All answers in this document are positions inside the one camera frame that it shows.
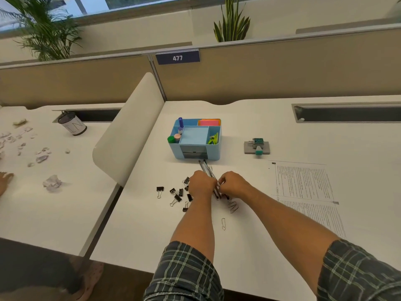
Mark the scattered torn paper scraps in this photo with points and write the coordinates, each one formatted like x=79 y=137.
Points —
x=28 y=144

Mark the white curved desk divider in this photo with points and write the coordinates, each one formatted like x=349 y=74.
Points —
x=131 y=134

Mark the black silver pen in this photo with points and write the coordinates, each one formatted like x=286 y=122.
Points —
x=207 y=167
x=202 y=166

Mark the person's right fingers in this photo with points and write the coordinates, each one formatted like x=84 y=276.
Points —
x=221 y=186

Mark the person's left fingers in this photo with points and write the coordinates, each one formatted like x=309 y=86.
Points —
x=215 y=185

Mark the person's right hand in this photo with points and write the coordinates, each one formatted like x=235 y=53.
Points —
x=235 y=184

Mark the heap of silver paper clips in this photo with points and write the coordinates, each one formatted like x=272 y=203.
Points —
x=233 y=206

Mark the green palm plant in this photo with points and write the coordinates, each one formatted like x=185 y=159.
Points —
x=44 y=28

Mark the green snake plant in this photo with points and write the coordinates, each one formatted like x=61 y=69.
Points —
x=232 y=25

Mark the purple glue stick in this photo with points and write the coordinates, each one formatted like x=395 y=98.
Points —
x=180 y=125

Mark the blue number sign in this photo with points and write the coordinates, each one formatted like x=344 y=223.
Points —
x=178 y=57

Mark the window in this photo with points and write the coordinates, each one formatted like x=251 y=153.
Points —
x=90 y=6

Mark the person's right forearm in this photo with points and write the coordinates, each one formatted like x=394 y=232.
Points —
x=288 y=225

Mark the grey teal hole punch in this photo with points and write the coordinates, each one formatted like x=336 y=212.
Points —
x=258 y=147

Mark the beige desk partition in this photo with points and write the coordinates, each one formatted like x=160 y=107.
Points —
x=282 y=72
x=75 y=81

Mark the plaid shirt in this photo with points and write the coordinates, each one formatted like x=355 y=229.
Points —
x=184 y=275

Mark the person's left forearm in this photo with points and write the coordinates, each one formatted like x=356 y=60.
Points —
x=195 y=222

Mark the person's left hand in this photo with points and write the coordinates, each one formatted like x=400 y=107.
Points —
x=200 y=184

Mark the silver paper clip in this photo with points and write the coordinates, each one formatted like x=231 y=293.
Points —
x=223 y=224

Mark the crumpled white paper ball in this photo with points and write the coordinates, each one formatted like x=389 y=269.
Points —
x=52 y=184

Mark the pink sticky note pad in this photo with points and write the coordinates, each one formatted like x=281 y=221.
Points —
x=209 y=122

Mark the yellow green highlighters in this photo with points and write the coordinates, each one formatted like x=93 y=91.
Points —
x=214 y=139

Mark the blue desk organizer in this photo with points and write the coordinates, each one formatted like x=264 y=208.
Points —
x=195 y=144

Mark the pile of black binder clips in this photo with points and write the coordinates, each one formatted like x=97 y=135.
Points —
x=177 y=195

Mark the printed paper sheet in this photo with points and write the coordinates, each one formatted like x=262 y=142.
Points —
x=316 y=216
x=302 y=181

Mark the green capped marker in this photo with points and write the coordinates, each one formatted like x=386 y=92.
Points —
x=171 y=140

